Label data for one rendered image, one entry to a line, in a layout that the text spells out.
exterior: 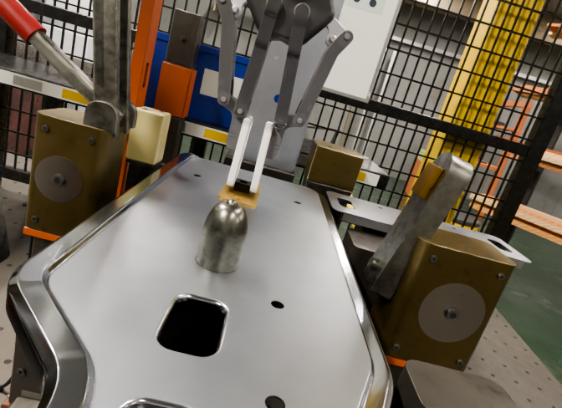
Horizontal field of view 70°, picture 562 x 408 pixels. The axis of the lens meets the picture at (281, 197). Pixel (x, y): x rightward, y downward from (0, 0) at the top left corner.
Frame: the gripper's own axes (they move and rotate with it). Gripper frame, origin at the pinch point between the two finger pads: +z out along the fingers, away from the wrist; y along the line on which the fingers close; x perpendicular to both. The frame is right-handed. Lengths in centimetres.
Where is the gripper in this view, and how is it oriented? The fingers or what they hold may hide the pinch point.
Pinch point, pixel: (251, 154)
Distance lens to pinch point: 41.0
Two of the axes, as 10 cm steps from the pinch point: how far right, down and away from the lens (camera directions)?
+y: 9.6, 2.6, 0.7
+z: -2.7, 9.3, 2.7
